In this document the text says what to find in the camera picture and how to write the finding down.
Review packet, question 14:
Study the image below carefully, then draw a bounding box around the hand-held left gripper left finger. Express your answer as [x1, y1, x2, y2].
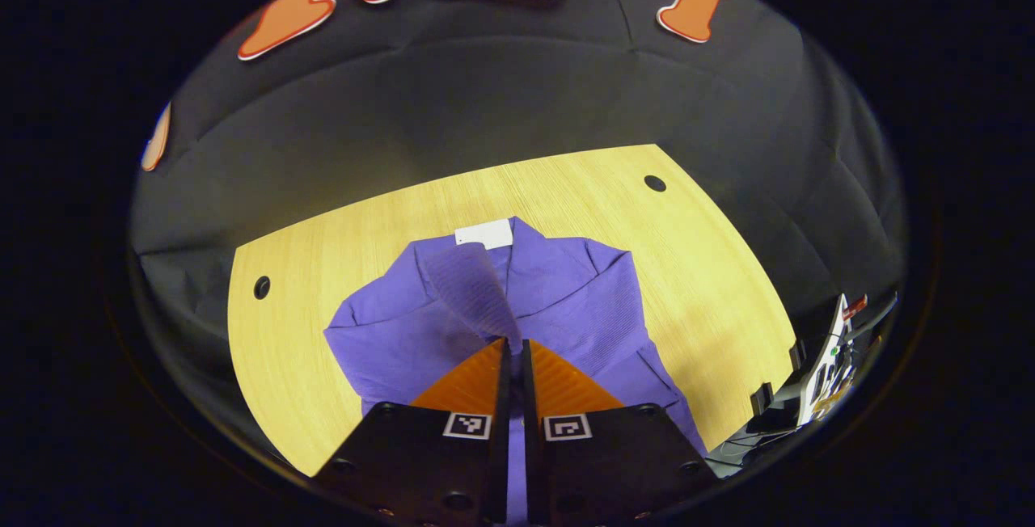
[311, 337, 512, 527]

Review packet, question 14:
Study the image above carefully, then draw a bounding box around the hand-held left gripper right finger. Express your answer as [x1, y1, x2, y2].
[522, 339, 722, 527]

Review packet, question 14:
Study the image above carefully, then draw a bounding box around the purple button shirt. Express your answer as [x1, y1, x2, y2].
[323, 216, 711, 527]

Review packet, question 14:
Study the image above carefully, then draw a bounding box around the white electronic device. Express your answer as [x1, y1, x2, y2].
[796, 293, 871, 431]

